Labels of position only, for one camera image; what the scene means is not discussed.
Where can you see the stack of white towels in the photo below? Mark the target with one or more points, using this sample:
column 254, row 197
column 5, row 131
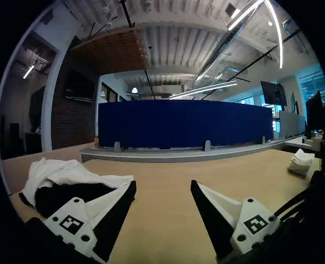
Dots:
column 301, row 162

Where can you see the blue desk screen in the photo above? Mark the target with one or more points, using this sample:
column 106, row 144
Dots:
column 179, row 123

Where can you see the hanging black monitor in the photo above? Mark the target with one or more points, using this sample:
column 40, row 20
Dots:
column 274, row 93

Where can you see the black towel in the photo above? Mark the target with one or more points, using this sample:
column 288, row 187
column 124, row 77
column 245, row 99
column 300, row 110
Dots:
column 69, row 198

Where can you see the heap of white towels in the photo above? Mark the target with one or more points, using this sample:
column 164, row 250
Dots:
column 58, row 173

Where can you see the grey desk screen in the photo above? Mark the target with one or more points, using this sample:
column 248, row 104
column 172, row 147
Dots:
column 290, row 123

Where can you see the black desk monitor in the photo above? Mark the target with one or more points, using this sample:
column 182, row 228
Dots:
column 314, row 112

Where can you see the wall-mounted monitor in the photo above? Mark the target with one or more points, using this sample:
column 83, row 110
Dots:
column 78, row 85

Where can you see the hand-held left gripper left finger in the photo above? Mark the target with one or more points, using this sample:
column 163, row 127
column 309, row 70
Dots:
column 77, row 220

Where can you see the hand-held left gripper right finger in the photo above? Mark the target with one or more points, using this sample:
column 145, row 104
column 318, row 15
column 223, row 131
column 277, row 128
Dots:
column 247, row 222

